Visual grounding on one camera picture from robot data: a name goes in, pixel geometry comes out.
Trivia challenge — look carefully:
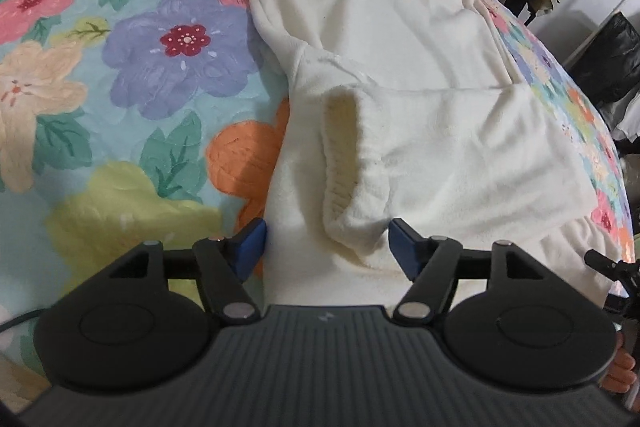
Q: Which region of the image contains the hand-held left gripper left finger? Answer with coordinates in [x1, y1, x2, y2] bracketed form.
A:
[107, 218, 266, 327]

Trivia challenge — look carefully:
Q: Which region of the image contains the black plastic bag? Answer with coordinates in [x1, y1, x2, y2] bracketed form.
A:
[569, 12, 640, 108]

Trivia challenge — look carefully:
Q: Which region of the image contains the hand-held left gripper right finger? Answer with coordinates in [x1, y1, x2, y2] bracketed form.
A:
[388, 218, 547, 327]

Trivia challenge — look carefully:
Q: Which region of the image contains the floral bed cover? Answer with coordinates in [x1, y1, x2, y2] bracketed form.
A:
[0, 0, 636, 408]

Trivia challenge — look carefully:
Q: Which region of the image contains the white fleece garment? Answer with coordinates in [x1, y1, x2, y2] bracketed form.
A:
[234, 0, 618, 308]

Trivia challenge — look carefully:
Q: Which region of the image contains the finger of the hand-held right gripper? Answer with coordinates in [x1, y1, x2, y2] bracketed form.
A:
[583, 249, 624, 281]

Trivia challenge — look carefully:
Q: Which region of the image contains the black cable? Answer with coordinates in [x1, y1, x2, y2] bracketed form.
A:
[0, 310, 46, 333]

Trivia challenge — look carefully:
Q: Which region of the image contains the person's right hand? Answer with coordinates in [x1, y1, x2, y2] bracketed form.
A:
[599, 333, 640, 396]

